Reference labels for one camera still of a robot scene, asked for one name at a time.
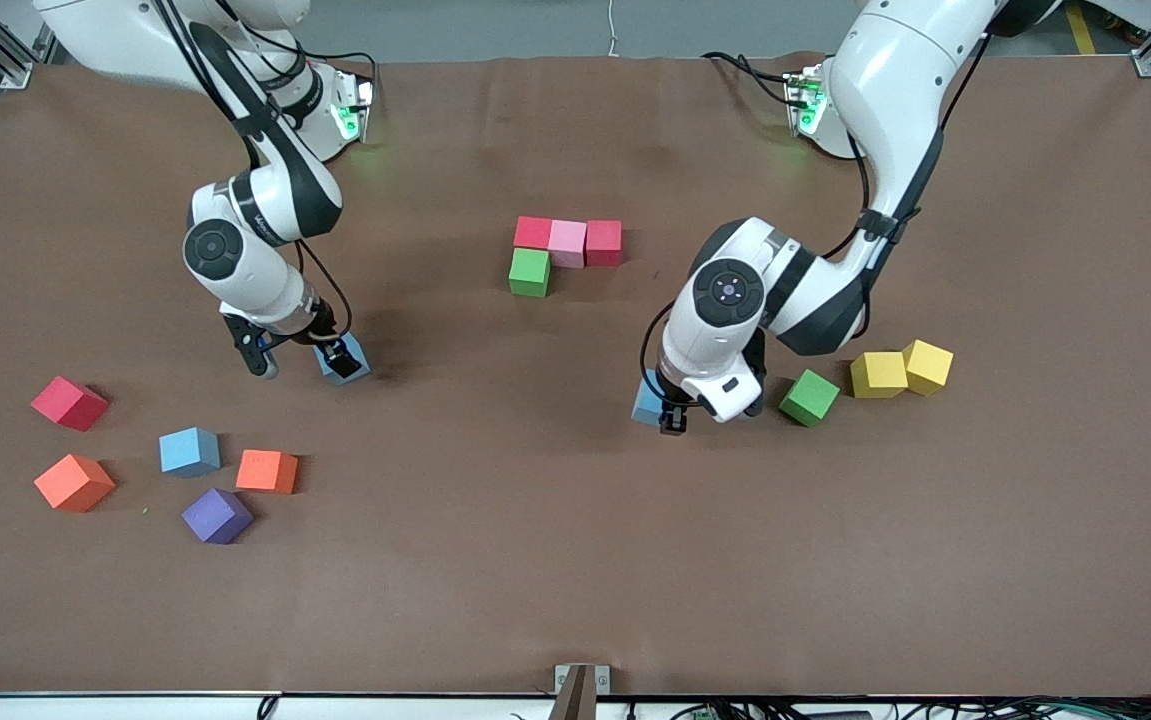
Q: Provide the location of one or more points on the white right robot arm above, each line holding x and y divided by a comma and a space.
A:
265, 285

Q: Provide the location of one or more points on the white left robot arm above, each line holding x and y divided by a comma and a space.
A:
895, 80

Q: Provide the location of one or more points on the pink foam cube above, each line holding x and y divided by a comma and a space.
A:
568, 243

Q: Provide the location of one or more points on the red foam cube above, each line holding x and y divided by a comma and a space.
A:
533, 232
69, 403
603, 243

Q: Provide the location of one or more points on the purple foam cube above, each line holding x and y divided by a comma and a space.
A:
217, 516

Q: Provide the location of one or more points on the green foam cube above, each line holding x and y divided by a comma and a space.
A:
809, 398
529, 274

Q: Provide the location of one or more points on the blue foam cube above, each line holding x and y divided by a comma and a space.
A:
645, 400
189, 451
359, 363

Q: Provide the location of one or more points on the orange foam cube with dents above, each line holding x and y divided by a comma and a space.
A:
267, 471

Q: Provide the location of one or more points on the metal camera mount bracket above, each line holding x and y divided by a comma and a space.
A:
580, 690

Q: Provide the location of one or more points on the yellow foam cube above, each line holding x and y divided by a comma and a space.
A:
928, 366
878, 374

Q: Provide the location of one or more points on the table cover mat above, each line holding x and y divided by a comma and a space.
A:
575, 580

